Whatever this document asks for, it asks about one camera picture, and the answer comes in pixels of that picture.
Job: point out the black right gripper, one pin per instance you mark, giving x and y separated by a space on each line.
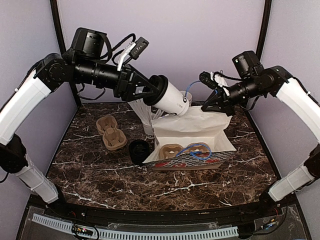
224 104

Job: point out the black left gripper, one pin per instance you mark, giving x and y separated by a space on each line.
125 87

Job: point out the black coffee lid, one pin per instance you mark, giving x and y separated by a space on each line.
160 85

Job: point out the blue checkered paper bag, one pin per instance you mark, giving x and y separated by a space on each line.
194 127

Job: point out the white paper coffee cup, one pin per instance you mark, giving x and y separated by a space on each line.
173 102

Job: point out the brown cardboard cup carrier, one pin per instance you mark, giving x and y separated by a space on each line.
113 137
172 150

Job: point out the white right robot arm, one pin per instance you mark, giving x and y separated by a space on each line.
286 136

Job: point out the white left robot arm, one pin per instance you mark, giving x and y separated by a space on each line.
86 62

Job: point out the stack of white paper cups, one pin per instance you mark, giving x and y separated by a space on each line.
188 96

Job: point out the white wrapped straws bundle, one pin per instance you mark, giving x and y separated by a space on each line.
144 112

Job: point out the white cup holding straws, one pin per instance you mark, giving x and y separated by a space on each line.
148 129

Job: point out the stack of black lids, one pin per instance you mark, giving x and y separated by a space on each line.
139 150

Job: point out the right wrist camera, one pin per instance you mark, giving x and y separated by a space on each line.
214 81

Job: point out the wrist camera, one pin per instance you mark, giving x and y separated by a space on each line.
214 81
133 50

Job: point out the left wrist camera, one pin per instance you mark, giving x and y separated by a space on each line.
133 50

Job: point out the black vertical frame post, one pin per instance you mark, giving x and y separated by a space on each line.
263 28

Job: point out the black left frame post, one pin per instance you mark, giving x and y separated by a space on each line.
61 44

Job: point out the black front rail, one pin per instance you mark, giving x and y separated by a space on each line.
233 215

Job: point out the white slotted cable duct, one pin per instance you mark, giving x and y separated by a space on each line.
125 231

